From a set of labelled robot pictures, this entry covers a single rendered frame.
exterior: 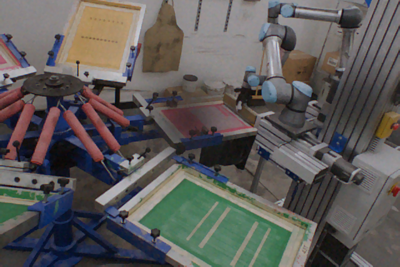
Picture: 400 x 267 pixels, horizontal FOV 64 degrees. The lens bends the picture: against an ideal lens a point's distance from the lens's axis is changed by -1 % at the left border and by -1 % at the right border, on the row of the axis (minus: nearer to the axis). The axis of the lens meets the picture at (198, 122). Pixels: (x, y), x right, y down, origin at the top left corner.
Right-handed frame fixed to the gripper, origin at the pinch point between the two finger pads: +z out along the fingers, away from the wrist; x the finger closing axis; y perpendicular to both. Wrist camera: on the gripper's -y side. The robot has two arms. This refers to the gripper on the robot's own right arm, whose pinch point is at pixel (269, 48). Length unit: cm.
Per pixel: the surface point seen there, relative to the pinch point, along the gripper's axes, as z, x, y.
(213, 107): 43, -43, -15
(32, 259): 76, -200, 14
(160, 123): 17, -97, 11
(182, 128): 31, -82, 8
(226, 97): 39, -30, -16
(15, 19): -12, -155, -200
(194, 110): 37, -61, -14
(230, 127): 41, -47, 15
